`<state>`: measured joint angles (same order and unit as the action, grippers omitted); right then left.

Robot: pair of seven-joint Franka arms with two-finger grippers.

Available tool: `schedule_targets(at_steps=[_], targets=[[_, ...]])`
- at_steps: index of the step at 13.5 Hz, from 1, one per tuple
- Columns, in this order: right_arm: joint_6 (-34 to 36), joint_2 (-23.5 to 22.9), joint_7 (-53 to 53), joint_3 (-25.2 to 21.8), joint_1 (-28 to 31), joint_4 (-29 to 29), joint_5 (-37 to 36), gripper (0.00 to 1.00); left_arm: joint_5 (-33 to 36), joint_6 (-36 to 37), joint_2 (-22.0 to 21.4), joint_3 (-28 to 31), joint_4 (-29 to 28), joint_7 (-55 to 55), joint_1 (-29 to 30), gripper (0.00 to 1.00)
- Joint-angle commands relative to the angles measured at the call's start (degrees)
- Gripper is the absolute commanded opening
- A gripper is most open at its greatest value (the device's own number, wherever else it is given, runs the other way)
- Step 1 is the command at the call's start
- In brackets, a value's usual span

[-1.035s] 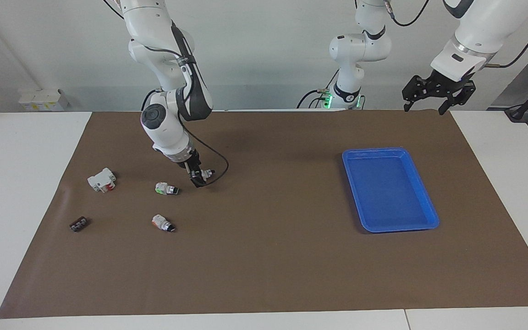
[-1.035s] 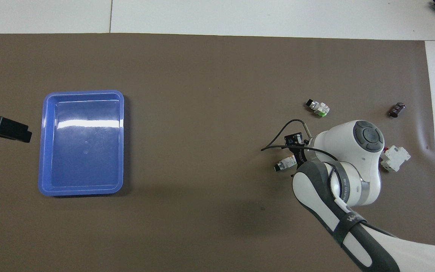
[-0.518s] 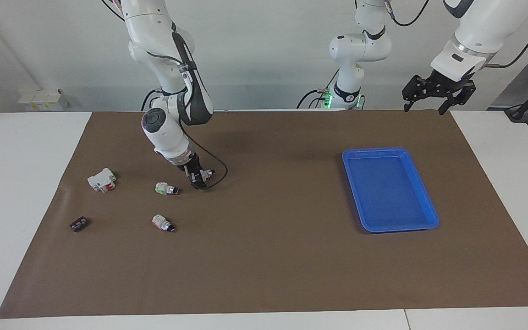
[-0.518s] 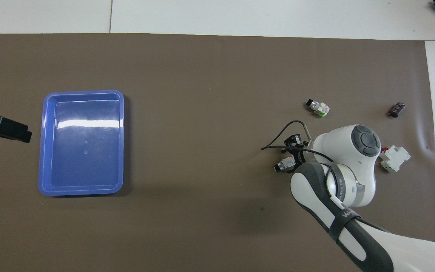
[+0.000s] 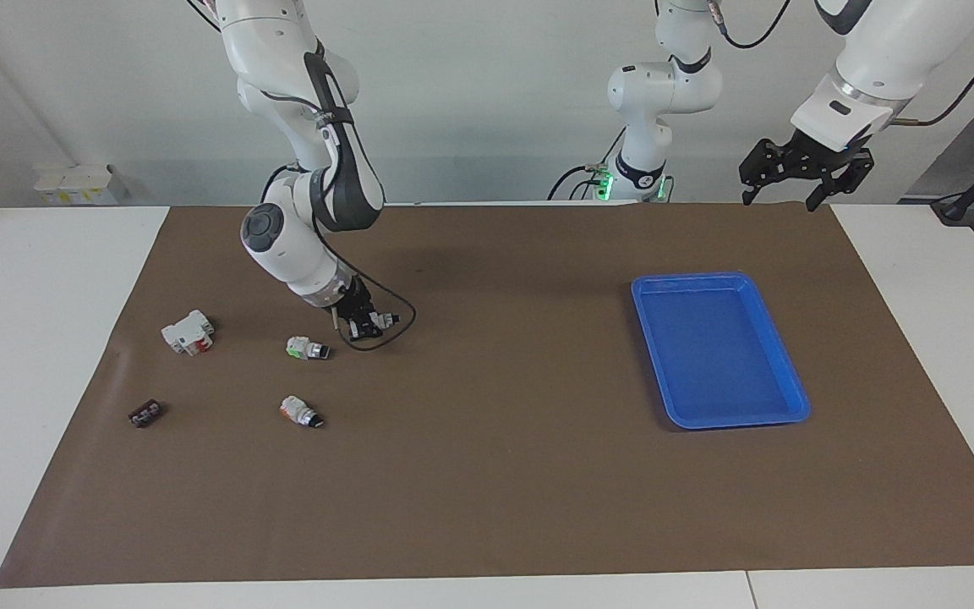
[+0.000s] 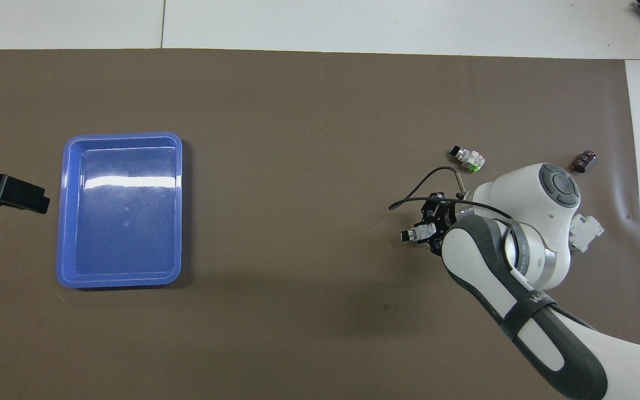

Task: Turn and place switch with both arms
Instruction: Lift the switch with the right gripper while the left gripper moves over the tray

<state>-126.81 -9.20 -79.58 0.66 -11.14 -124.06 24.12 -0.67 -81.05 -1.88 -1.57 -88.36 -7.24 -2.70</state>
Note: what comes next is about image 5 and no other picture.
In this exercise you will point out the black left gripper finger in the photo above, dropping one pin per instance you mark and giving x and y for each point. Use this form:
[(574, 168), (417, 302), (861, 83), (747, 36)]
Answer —
[(842, 184), (762, 165)]

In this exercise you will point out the brown table mat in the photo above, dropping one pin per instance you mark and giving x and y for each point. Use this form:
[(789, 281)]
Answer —
[(487, 507)]

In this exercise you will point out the white breaker with red lever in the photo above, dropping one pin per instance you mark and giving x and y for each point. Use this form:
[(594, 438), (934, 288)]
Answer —
[(185, 331)]

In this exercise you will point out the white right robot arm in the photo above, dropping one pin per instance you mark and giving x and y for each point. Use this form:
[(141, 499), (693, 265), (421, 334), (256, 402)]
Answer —
[(284, 245)]

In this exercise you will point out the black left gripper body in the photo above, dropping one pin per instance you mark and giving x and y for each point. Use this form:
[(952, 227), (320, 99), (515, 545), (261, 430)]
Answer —
[(821, 159)]

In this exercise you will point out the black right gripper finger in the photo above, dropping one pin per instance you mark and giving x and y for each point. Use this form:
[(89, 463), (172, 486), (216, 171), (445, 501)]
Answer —
[(376, 311), (363, 328)]

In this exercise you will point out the blue plastic tray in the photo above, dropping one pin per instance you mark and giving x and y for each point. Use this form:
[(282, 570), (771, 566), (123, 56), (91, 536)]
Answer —
[(719, 355)]

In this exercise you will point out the white green push button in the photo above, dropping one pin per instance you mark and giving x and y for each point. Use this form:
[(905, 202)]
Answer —
[(305, 348)]

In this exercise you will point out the white orange push button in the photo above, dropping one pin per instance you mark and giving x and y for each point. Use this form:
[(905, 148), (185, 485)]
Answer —
[(297, 410)]

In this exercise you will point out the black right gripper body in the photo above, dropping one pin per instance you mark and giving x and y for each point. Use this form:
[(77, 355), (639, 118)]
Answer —
[(354, 300)]

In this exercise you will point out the white cardboard box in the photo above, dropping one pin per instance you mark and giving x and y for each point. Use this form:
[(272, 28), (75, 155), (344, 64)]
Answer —
[(73, 182)]

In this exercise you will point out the small dark electronic component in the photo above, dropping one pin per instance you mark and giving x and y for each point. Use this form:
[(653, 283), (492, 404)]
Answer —
[(145, 414)]

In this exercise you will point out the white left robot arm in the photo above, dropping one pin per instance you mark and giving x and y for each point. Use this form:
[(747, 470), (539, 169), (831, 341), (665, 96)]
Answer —
[(876, 59)]

